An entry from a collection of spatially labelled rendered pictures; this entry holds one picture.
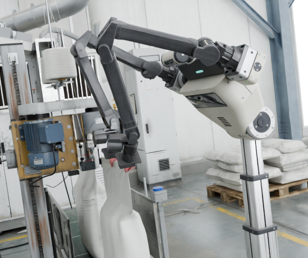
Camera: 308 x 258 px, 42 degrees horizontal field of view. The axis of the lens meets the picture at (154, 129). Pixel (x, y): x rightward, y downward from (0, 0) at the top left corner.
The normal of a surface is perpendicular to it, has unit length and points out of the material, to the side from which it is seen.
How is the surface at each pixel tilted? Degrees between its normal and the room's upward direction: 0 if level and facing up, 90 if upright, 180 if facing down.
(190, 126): 90
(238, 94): 90
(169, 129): 90
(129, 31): 117
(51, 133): 90
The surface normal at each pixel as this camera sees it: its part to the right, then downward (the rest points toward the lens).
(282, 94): -0.92, 0.14
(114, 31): 0.11, 0.51
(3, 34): 0.23, 0.00
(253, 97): 0.69, 0.39
